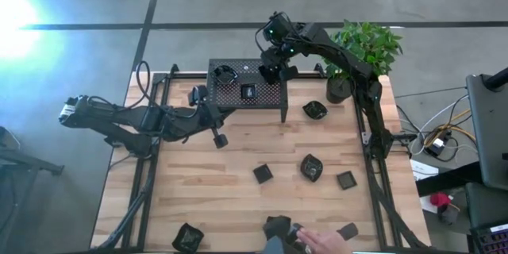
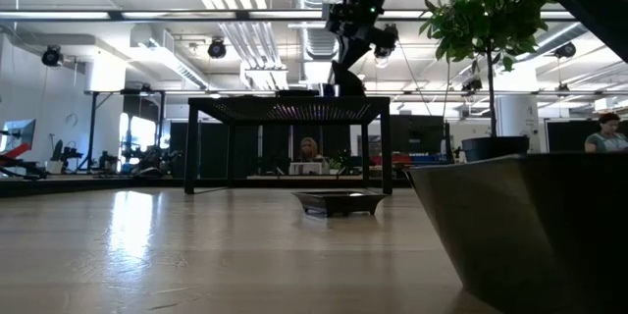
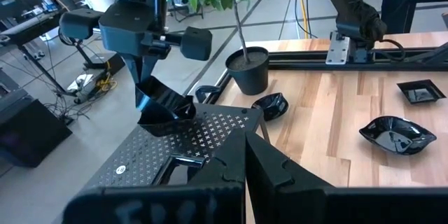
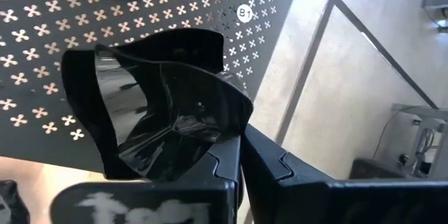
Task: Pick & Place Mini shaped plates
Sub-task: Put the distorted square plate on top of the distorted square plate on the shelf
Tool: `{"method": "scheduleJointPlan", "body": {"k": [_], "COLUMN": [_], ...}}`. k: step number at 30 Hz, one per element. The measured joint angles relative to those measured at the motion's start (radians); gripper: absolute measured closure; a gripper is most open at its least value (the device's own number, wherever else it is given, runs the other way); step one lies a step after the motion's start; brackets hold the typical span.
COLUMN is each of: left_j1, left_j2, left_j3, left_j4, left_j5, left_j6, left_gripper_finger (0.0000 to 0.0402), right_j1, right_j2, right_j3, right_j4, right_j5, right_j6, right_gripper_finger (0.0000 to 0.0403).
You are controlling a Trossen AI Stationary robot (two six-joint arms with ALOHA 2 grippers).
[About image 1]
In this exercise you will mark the red round object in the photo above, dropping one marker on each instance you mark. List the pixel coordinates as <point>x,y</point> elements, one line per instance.
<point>439,199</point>

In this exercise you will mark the black power adapter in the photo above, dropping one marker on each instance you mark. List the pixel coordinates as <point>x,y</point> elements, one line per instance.
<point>436,147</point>

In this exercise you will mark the person's hand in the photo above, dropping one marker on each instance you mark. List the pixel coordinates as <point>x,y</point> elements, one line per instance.
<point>325,243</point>

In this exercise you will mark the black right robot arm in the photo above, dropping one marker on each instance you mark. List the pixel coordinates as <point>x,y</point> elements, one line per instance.
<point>345,59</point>

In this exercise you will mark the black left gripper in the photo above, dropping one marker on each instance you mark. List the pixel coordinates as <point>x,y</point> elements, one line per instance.
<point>190,123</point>

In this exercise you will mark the black round pot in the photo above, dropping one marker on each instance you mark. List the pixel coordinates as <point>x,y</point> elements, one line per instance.
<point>311,167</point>
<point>224,74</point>
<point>315,110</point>

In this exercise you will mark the black monitor stand pole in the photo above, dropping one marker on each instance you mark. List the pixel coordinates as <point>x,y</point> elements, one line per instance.
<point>498,79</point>

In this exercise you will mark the black perforated metal shelf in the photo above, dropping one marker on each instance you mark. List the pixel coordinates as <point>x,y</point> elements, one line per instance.
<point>238,103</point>

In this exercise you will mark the dark grey round object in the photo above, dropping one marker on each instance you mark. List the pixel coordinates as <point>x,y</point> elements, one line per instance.
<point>448,215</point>

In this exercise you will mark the black tripod stand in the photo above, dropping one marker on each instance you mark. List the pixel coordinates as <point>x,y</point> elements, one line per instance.
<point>56,170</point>

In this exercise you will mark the dark grey seat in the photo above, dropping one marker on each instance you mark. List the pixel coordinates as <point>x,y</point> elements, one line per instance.
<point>486,204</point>

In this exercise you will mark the black aluminium table frame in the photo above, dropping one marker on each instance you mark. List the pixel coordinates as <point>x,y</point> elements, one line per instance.
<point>190,75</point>

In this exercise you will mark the black desk beam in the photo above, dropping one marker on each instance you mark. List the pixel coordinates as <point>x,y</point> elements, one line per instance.
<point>448,178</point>

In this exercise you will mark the small black square plate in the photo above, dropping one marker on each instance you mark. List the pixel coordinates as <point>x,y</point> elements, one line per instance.
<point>248,91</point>
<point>262,174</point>
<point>346,180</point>

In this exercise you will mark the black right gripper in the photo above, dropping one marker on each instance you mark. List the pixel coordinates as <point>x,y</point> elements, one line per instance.
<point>278,57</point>

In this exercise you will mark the white paper sheet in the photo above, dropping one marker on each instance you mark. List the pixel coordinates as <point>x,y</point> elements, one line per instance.
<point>426,205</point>
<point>422,170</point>

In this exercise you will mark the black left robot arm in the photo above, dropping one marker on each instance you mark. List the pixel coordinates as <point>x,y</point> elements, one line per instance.
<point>115,119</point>

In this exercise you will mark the silver corner bracket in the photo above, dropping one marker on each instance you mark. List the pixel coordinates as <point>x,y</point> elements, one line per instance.
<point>366,138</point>

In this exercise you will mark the black plant pot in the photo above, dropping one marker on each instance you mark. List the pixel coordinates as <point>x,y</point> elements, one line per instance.
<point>339,91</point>

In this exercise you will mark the dark grey monitor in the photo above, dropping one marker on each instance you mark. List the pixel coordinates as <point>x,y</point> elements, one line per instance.
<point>492,135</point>

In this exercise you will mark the green leafy plant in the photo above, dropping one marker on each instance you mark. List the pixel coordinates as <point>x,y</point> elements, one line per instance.
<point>377,47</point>

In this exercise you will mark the black wavy square plate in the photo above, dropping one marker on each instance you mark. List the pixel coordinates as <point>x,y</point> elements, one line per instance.
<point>187,239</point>
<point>348,231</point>
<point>275,224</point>

